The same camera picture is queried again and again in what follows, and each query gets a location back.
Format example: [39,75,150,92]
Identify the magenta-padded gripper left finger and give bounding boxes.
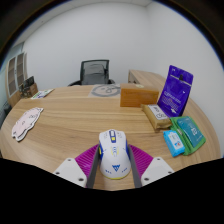
[52,143,102,189]

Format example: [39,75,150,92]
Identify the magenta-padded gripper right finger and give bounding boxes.
[126,143,175,189]

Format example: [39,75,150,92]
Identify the white computer mouse blue accents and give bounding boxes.
[98,129,132,180]

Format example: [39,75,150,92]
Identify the pink cartoon-shaped mouse pad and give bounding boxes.
[11,106,45,142]

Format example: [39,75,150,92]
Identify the blue wet wipes pack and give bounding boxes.
[162,129,186,158]

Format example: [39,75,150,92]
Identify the green flat packet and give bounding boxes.
[169,115,207,156]

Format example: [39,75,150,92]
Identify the brown paper packet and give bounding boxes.
[140,103,173,132]

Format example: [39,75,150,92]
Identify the orange-brown cardboard box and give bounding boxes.
[119,83,160,108]

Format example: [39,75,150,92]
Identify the purple standing pouch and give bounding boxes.
[157,64,194,118]

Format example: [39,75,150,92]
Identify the white printed leaflet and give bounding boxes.
[30,88,55,100]

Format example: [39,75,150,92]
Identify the grey round-print mat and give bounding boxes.
[88,83,122,99]

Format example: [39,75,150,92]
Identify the brown cardboard box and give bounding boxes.
[27,82,39,98]

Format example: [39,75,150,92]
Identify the wooden side desk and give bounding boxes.
[128,68,168,93]

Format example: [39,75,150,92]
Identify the black plastic crate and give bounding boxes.
[18,75,35,94]

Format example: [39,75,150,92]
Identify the black mesh office chair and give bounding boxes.
[67,59,116,87]

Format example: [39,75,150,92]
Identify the wooden shelf unit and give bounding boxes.
[5,52,28,108]

